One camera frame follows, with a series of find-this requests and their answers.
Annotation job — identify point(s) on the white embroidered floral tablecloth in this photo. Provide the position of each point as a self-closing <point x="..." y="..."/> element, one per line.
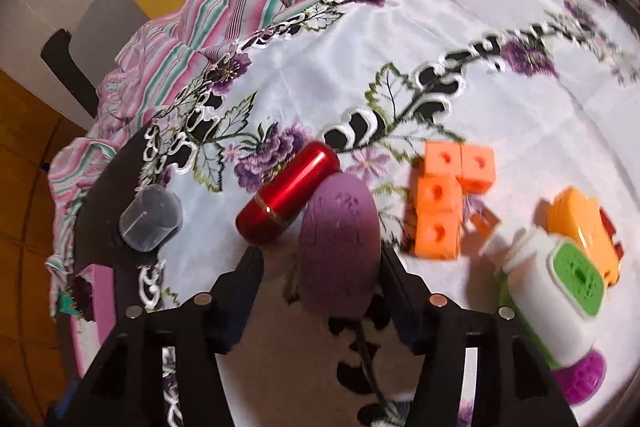
<point x="500" y="97"/>

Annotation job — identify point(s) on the yellow-orange plastic toy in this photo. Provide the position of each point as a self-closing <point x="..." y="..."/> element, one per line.
<point x="575" y="217"/>

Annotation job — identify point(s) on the pink box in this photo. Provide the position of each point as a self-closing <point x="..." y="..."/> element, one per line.
<point x="102" y="302"/>

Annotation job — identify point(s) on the bright purple plastic piece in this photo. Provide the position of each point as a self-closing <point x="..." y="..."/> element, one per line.
<point x="582" y="379"/>

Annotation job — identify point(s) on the small orange cube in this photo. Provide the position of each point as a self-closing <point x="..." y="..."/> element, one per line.
<point x="484" y="223"/>

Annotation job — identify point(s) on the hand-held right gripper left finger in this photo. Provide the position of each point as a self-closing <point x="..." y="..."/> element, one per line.
<point x="242" y="302"/>

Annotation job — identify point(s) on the small clear plastic jar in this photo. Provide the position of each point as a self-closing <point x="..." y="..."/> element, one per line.
<point x="150" y="219"/>

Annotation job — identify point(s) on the red plastic toy block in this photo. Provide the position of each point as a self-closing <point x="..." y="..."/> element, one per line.
<point x="614" y="247"/>

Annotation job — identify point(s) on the purple egg-shaped sponge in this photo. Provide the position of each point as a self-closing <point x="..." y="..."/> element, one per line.
<point x="340" y="242"/>

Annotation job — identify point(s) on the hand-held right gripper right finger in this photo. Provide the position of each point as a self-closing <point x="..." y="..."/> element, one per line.
<point x="400" y="307"/>

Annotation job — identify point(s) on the red metallic cylinder case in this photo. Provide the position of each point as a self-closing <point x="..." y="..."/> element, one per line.
<point x="285" y="197"/>

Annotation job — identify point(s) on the orange linked cube block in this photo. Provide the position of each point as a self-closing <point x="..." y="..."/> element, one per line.
<point x="437" y="197"/>

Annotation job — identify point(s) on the black wall fixture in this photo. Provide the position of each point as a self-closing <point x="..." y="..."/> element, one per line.
<point x="65" y="72"/>

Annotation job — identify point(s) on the white and green plastic device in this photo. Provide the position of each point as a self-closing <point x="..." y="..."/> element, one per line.
<point x="540" y="307"/>

